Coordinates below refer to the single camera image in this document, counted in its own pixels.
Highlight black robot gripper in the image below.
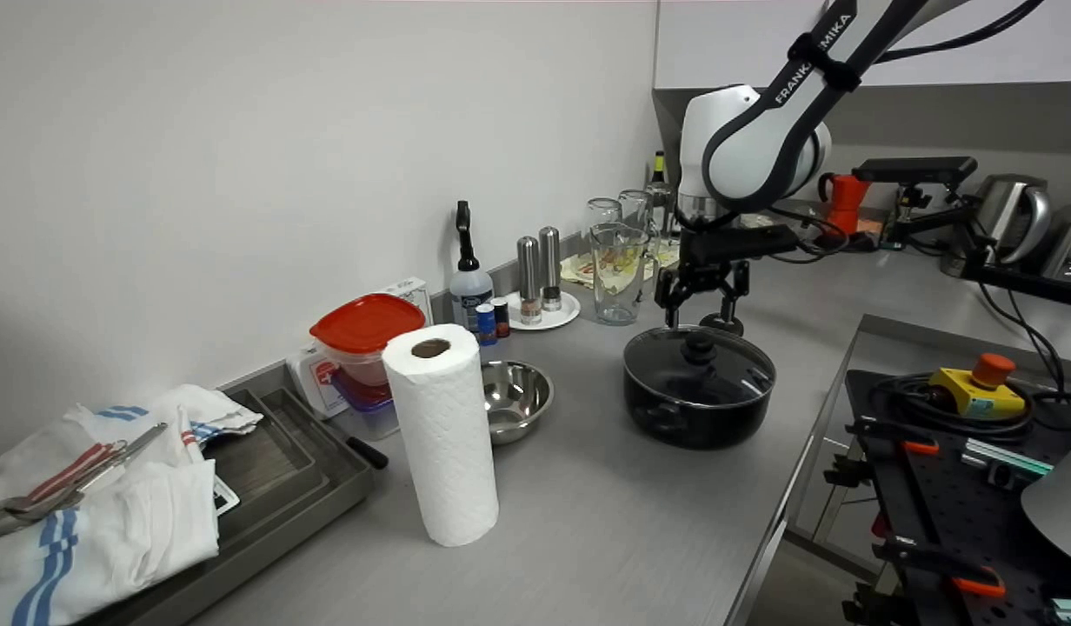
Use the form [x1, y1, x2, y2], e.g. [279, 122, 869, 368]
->
[653, 219, 804, 334]

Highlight glass lid with black knob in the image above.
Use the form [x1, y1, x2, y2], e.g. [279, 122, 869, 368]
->
[621, 324, 780, 411]

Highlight grey round robot base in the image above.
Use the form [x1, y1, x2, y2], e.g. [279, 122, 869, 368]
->
[1014, 449, 1071, 573]

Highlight black cooking pot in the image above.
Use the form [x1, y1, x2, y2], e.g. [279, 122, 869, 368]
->
[617, 311, 780, 451]

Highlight large clear drinking glass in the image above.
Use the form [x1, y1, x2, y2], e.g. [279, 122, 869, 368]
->
[586, 223, 659, 331]

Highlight small clear drinking glass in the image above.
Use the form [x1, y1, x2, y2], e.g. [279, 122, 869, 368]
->
[582, 196, 627, 253]
[616, 183, 658, 236]

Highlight dark green bottle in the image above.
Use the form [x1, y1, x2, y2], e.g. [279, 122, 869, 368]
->
[646, 145, 679, 209]

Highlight pale yellow cloth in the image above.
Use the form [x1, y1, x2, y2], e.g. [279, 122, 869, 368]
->
[557, 234, 685, 292]

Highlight small white plate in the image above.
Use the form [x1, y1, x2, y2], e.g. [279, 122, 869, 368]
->
[505, 290, 584, 339]

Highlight steel salt grinder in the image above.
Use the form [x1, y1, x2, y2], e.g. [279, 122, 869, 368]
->
[540, 223, 565, 313]
[515, 234, 544, 324]

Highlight red kettle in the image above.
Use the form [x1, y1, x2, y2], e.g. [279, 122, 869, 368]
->
[812, 167, 877, 251]

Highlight stainless steel bowl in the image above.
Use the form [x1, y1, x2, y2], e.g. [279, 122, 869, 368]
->
[478, 354, 557, 449]

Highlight small blue bottle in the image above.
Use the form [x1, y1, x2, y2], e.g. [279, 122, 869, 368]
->
[473, 300, 500, 348]

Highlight black countertop appliance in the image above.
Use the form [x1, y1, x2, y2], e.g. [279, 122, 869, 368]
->
[852, 154, 980, 253]

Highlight soap bottle with black pump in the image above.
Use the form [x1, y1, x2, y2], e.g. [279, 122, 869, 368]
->
[446, 197, 500, 334]

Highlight yellow emergency stop button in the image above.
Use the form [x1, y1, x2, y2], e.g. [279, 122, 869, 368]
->
[923, 351, 1028, 426]

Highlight white paper towel roll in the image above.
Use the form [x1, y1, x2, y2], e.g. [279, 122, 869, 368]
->
[378, 319, 505, 549]

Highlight stainless steel kettle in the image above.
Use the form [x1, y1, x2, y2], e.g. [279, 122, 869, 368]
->
[967, 172, 1056, 277]

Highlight black horizontal bar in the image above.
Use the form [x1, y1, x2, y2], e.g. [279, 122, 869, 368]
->
[956, 262, 1071, 313]

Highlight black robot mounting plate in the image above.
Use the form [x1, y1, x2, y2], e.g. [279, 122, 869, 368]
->
[840, 367, 1071, 626]

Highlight water pitcher with red lid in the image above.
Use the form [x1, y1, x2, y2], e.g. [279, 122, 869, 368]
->
[294, 275, 430, 426]

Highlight dark metal tray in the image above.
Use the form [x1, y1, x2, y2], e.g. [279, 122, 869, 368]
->
[78, 357, 389, 626]

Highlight white towel with blue stripes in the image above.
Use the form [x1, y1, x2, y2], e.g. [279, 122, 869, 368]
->
[0, 383, 267, 626]

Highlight metal tongs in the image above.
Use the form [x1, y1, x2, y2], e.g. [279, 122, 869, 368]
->
[0, 418, 171, 547]

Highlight black clamp with orange handle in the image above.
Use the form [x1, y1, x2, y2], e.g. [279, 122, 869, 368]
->
[846, 411, 947, 462]
[871, 535, 1010, 609]

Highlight black power cable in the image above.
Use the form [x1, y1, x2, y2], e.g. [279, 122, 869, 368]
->
[974, 282, 1071, 426]

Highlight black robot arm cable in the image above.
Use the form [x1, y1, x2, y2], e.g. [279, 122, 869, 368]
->
[877, 0, 1051, 65]

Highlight black handled knife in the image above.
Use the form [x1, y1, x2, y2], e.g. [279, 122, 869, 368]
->
[324, 420, 394, 474]

